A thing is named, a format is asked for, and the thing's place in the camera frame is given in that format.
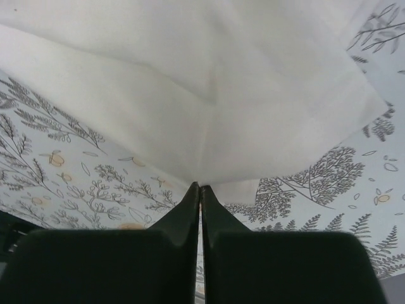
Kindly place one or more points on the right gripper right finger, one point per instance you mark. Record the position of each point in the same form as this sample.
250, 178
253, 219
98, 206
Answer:
243, 266

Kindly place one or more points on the white t shirt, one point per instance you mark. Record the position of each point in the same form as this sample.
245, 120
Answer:
222, 93

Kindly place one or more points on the floral patterned table cloth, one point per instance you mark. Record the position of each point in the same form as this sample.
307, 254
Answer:
58, 173

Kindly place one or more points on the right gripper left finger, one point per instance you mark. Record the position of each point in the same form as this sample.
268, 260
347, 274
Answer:
153, 265

